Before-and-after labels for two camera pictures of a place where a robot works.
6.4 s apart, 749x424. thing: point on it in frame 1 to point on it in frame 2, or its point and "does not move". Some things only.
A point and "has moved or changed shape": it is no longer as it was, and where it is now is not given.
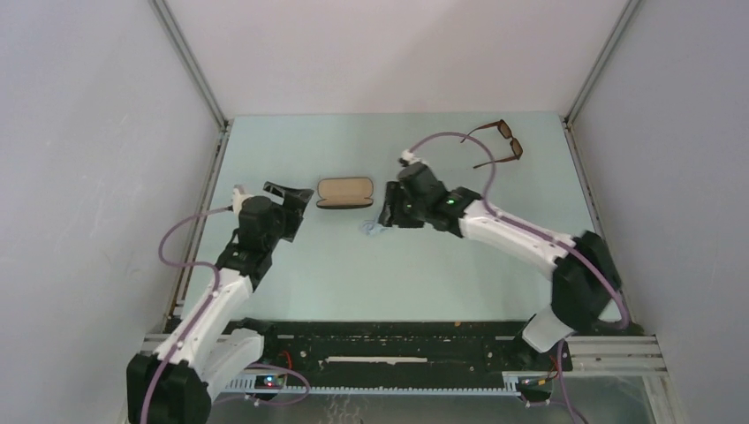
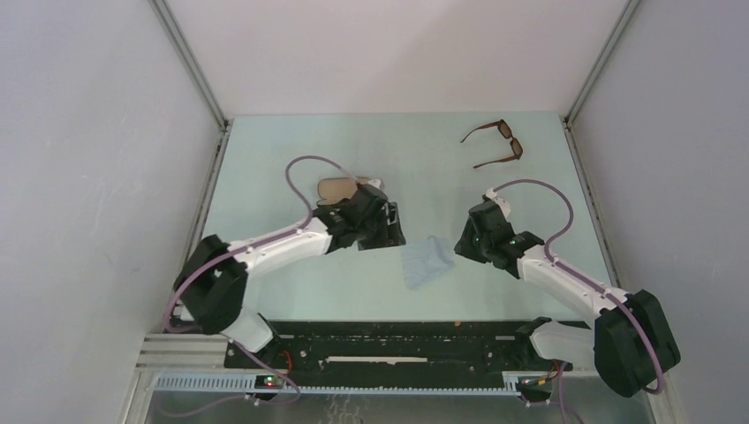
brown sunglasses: x=506 y=133 does not move
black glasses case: x=344 y=193 does not move
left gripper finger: x=294 y=219 to x=377 y=242
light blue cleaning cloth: x=370 y=227 has moved or changed shape
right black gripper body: x=415 y=206 to x=472 y=246
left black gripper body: x=273 y=237 to x=365 y=226
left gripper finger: x=291 y=196 to x=395 y=236
